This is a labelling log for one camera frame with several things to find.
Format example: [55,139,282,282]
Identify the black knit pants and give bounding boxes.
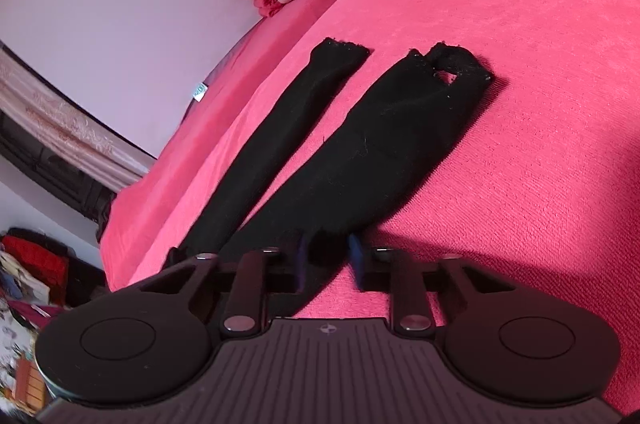
[165,39,495,316]

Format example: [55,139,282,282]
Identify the pink bed blanket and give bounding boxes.
[101,0,639,411]

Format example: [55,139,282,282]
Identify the small teal tag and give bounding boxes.
[192,83,208,102]

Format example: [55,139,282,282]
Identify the clothes rack with garments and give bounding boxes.
[1,227,107,422]

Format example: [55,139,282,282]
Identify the far pink bed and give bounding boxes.
[100,0,336,291]

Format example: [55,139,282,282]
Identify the pink patterned curtain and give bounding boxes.
[0,51,155,192]

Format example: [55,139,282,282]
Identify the dark window frame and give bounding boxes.
[1,112,116,242]

